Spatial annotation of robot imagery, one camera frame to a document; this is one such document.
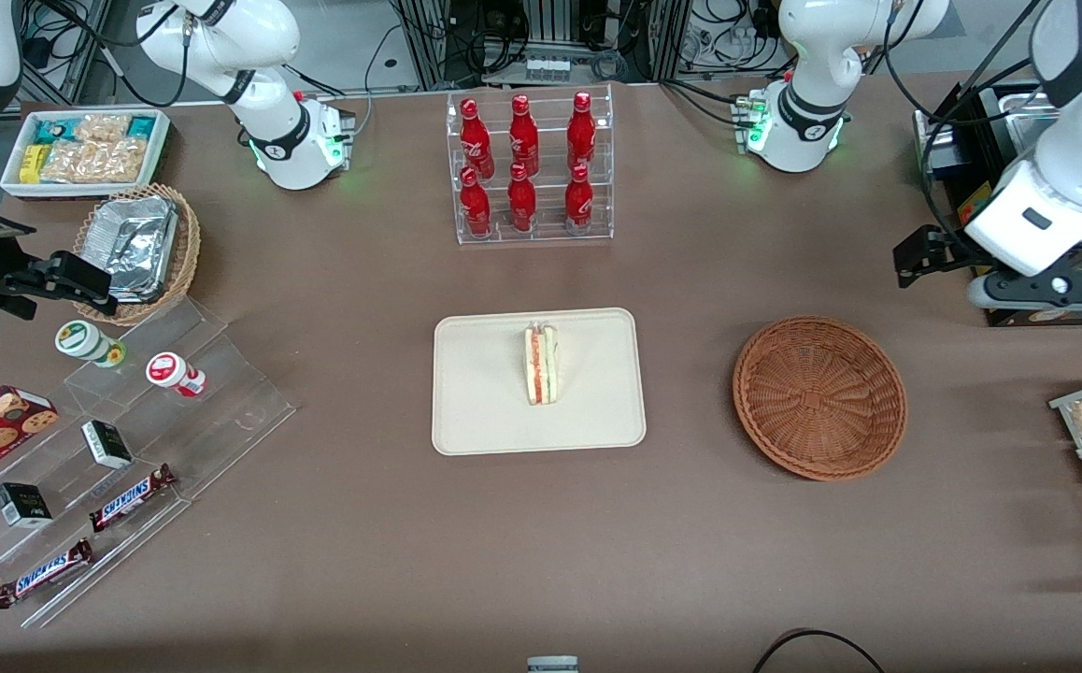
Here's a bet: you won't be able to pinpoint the triangle sandwich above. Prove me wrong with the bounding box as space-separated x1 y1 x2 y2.
524 321 561 407

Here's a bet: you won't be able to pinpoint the black looped cable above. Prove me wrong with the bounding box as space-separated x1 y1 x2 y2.
751 628 885 673

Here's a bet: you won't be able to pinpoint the metal equipment rack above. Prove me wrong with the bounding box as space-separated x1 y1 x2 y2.
392 0 691 90

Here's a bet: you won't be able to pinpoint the clear bag of crackers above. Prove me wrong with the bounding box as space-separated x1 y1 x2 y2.
93 138 151 183
41 140 98 183
74 114 131 143

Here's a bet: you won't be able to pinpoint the brown wicker basket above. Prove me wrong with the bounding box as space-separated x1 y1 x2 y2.
733 316 908 483

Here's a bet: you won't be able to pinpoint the Snickers chocolate bar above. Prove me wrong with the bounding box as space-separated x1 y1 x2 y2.
89 464 178 534
0 538 94 610

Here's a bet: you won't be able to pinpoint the stainless steel pan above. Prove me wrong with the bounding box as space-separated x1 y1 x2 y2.
997 89 1056 141

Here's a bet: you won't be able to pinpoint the small black carton box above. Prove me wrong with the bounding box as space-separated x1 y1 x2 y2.
81 420 134 470
0 482 53 529

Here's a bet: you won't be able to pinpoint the white rectangular snack bin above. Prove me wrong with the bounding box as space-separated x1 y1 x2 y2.
0 108 172 201

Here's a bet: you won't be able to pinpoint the cream plastic serving tray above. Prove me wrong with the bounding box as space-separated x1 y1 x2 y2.
432 308 648 457

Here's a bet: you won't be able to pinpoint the clear acrylic stepped shelf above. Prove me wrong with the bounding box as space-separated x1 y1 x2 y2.
0 297 297 629

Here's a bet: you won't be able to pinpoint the clear acrylic bottle rack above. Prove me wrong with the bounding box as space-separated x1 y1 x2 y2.
446 84 615 247

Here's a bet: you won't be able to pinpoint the black food warmer appliance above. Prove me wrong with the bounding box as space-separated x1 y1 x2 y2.
913 79 1082 328

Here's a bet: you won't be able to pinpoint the light wicker basket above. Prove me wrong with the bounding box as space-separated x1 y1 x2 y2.
72 183 202 327

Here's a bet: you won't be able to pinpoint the stacked aluminium foil containers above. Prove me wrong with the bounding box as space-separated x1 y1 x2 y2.
85 194 178 305

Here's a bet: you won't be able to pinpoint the green lidded sunflower cup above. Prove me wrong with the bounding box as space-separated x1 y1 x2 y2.
55 320 127 368

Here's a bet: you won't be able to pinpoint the red cola bottle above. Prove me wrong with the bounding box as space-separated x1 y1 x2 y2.
460 98 495 180
507 163 538 233
509 94 540 179
460 166 493 237
566 92 597 174
564 164 595 230

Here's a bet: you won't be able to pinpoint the red lidded yogurt cup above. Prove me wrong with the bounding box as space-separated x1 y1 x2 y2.
146 351 206 398

